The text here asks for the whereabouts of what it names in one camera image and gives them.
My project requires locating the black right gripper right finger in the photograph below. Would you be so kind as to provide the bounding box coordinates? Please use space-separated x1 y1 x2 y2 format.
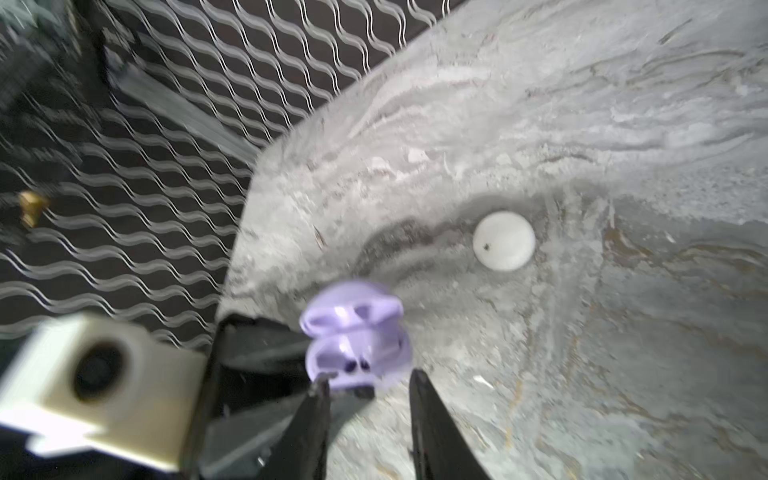
409 369 490 480

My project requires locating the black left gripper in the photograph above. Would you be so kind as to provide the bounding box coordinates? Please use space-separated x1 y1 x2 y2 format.
179 314 375 479

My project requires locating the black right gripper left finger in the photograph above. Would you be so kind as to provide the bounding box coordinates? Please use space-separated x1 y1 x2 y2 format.
257 375 331 480

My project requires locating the purple earbud charging case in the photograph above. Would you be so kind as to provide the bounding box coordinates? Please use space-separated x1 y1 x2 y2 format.
300 279 413 392

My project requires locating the white earbud charging case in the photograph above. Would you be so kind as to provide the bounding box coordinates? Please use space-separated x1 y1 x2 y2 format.
472 211 536 272

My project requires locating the brass fitting in basket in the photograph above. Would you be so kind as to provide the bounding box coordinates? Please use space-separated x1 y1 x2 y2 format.
18 190 50 229

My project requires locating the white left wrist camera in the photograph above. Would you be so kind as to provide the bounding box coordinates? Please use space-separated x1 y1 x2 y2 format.
1 313 207 473

